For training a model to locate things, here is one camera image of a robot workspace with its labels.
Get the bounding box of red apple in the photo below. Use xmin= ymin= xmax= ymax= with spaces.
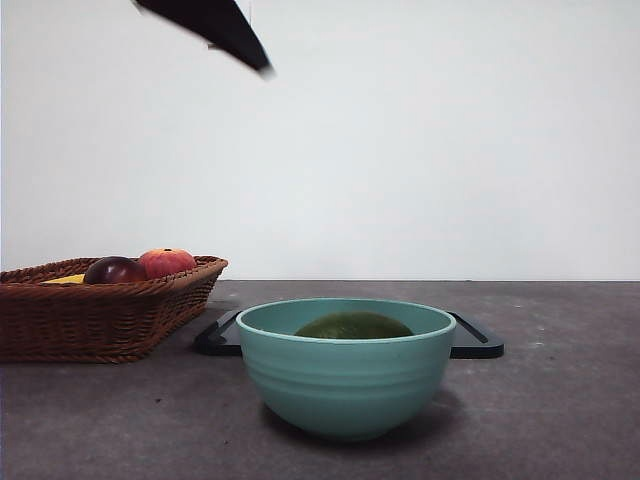
xmin=138 ymin=247 xmax=199 ymax=280

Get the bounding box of teal ceramic bowl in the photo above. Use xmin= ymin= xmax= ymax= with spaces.
xmin=234 ymin=297 xmax=458 ymax=443

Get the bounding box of dark rectangular tray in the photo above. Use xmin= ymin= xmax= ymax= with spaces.
xmin=193 ymin=308 xmax=505 ymax=359

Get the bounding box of dark red plum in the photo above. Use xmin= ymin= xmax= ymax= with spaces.
xmin=83 ymin=256 xmax=149 ymax=285

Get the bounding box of brown wicker basket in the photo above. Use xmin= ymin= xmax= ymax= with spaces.
xmin=0 ymin=255 xmax=230 ymax=365

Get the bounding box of green avocado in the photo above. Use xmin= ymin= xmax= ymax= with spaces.
xmin=293 ymin=310 xmax=415 ymax=339

